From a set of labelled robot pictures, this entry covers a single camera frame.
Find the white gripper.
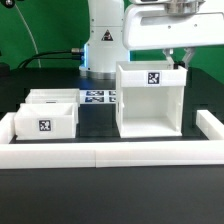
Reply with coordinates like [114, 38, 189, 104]
[123, 0, 224, 67]

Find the white drawer cabinet frame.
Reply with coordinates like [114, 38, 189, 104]
[116, 61, 187, 138]

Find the white front drawer box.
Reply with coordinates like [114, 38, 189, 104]
[14, 103, 78, 140]

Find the white drawer box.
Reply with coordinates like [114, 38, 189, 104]
[14, 103, 78, 140]
[25, 88, 80, 105]

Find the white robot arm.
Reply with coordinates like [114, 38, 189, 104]
[79, 0, 224, 79]

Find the white rear drawer box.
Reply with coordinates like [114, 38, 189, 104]
[25, 88, 80, 105]

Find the fiducial marker sheet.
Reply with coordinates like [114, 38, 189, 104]
[80, 90, 116, 104]

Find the white U-shaped boundary fence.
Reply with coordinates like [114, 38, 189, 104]
[0, 110, 224, 169]

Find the black cable with connector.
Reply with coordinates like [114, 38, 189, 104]
[17, 48, 86, 69]

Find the thin white cable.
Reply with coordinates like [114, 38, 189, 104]
[13, 3, 43, 69]

